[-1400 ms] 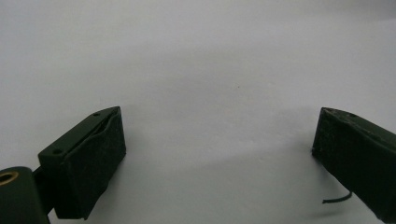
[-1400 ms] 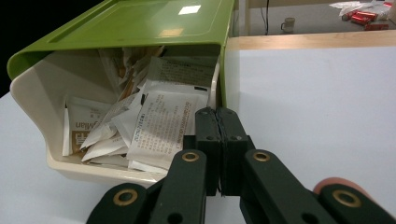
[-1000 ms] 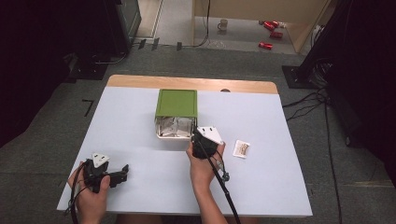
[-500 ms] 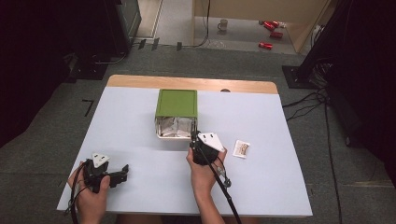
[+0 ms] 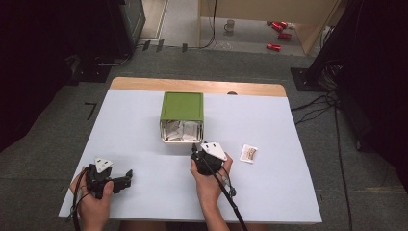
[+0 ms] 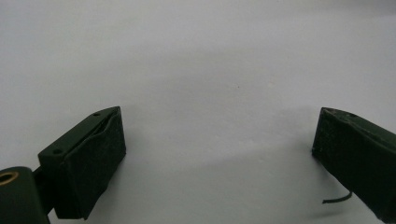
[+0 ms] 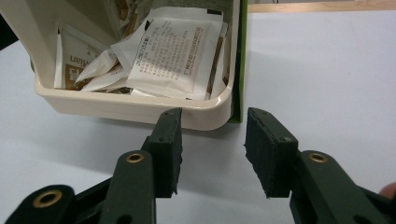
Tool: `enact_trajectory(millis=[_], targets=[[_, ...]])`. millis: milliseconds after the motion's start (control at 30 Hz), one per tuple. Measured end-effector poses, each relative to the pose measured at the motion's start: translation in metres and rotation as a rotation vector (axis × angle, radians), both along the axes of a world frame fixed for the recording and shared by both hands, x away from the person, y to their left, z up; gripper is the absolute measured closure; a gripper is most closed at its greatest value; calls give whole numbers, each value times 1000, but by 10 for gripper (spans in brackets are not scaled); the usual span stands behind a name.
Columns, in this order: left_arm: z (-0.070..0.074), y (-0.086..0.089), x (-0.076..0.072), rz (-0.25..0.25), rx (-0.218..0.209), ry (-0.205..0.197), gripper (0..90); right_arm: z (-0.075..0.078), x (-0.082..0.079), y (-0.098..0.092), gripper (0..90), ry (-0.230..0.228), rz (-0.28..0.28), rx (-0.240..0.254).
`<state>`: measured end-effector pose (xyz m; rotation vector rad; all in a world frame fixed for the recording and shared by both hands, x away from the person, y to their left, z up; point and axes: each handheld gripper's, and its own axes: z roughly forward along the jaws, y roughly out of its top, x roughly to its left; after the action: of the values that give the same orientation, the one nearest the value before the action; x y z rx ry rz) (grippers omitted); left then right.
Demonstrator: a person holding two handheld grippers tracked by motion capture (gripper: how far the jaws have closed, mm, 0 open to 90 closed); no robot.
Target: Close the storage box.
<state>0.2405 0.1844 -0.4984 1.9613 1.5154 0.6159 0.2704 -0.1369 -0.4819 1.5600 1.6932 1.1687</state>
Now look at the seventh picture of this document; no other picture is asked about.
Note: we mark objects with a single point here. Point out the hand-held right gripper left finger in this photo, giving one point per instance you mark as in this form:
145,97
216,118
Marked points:
163,155

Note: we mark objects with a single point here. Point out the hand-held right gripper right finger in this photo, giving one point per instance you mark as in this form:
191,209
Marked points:
271,155

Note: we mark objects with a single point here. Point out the cream plastic drawer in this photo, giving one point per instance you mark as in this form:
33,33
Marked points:
130,107

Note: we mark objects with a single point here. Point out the pile of white sachets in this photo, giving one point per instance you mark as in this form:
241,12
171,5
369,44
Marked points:
174,56

